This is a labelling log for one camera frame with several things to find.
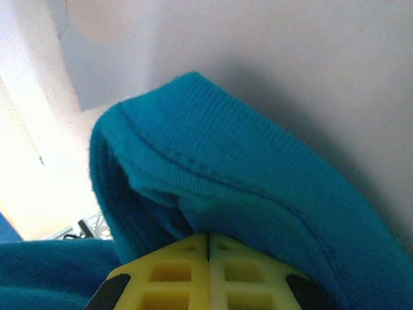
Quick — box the teal blue t-shirt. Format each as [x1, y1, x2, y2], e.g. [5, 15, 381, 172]
[0, 71, 413, 310]

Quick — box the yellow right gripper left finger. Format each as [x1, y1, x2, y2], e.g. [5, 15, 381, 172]
[86, 234, 210, 310]

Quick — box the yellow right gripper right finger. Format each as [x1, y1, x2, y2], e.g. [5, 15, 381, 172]
[209, 234, 328, 310]

